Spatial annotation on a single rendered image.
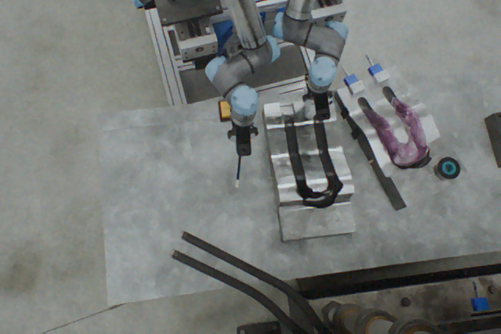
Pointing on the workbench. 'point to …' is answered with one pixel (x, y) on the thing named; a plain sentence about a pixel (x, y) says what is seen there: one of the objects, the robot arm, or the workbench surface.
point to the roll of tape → (445, 170)
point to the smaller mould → (495, 134)
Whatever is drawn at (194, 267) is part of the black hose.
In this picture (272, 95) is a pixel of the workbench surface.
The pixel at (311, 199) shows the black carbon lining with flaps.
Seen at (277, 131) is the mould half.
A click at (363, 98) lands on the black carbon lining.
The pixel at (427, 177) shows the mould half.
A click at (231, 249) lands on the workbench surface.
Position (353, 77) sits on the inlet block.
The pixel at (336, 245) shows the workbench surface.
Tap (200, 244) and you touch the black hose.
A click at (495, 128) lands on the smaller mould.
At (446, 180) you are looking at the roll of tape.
